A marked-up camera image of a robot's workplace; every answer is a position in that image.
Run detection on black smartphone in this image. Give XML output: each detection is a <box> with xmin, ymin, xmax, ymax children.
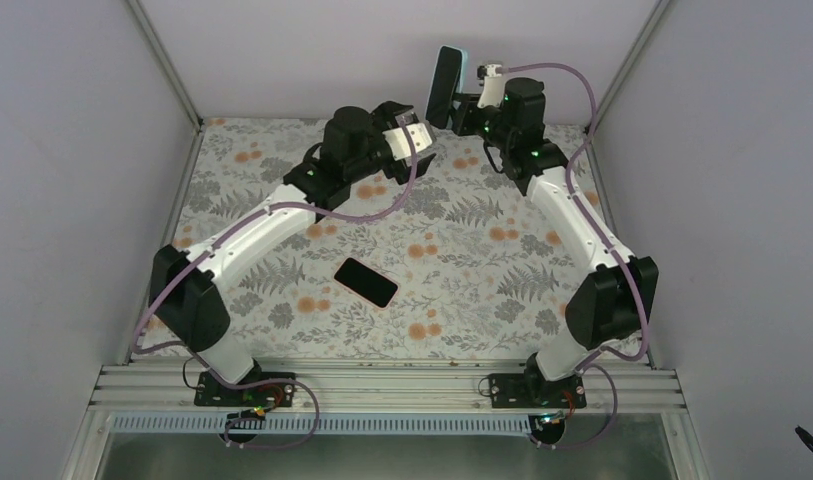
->
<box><xmin>425</xmin><ymin>46</ymin><xmax>463</xmax><ymax>130</ymax></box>

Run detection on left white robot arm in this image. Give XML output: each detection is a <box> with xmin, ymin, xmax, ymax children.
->
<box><xmin>139</xmin><ymin>101</ymin><xmax>435</xmax><ymax>405</ymax></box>

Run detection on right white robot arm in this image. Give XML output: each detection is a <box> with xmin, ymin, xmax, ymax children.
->
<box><xmin>446</xmin><ymin>77</ymin><xmax>659</xmax><ymax>407</ymax></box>

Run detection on phone in pink case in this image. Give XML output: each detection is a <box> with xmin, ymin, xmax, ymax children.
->
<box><xmin>334</xmin><ymin>258</ymin><xmax>399</xmax><ymax>309</ymax></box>

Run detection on floral patterned table mat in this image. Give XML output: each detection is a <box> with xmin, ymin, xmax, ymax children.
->
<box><xmin>128</xmin><ymin>117</ymin><xmax>646</xmax><ymax>363</ymax></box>

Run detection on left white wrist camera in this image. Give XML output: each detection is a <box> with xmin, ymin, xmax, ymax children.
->
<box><xmin>383</xmin><ymin>122</ymin><xmax>436</xmax><ymax>160</ymax></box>

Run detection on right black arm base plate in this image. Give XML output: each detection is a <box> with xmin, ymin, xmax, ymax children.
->
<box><xmin>486</xmin><ymin>373</ymin><xmax>587</xmax><ymax>409</ymax></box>

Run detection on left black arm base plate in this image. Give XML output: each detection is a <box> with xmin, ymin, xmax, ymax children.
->
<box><xmin>193</xmin><ymin>372</ymin><xmax>296</xmax><ymax>409</ymax></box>

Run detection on slotted grey cable duct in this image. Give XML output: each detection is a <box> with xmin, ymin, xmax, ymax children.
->
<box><xmin>110</xmin><ymin>412</ymin><xmax>563</xmax><ymax>437</ymax></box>

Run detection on aluminium mounting rail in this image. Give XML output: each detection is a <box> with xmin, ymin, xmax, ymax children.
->
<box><xmin>89</xmin><ymin>357</ymin><xmax>687</xmax><ymax>414</ymax></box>

